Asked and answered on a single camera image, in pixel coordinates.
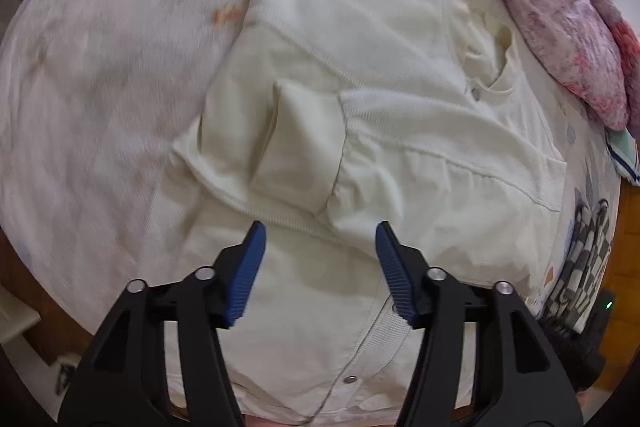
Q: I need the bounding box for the purple floral quilt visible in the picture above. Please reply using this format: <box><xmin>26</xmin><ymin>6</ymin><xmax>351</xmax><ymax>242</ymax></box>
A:
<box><xmin>400</xmin><ymin>0</ymin><xmax>631</xmax><ymax>130</ymax></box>

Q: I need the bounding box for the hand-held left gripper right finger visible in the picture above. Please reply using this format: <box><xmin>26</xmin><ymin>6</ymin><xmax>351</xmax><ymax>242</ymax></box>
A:
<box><xmin>375</xmin><ymin>220</ymin><xmax>585</xmax><ymax>427</ymax></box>

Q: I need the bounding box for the pale floral bed sheet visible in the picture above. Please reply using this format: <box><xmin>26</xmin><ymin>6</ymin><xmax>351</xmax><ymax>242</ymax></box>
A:
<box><xmin>0</xmin><ymin>0</ymin><xmax>621</xmax><ymax>358</ymax></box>

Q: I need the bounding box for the teal pillow with blue stripes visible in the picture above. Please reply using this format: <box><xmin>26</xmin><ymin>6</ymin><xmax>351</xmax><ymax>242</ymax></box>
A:
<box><xmin>605</xmin><ymin>127</ymin><xmax>640</xmax><ymax>185</ymax></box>

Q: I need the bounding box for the grey checkered garment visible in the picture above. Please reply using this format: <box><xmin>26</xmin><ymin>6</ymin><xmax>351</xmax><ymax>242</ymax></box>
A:
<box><xmin>542</xmin><ymin>187</ymin><xmax>613</xmax><ymax>338</ymax></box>

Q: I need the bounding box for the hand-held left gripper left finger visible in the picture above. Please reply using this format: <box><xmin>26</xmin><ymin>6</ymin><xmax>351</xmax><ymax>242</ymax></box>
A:
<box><xmin>57</xmin><ymin>220</ymin><xmax>268</xmax><ymax>427</ymax></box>

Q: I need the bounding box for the white snap-button jacket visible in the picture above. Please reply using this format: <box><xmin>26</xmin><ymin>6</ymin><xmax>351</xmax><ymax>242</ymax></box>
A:
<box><xmin>150</xmin><ymin>0</ymin><xmax>568</xmax><ymax>425</ymax></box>

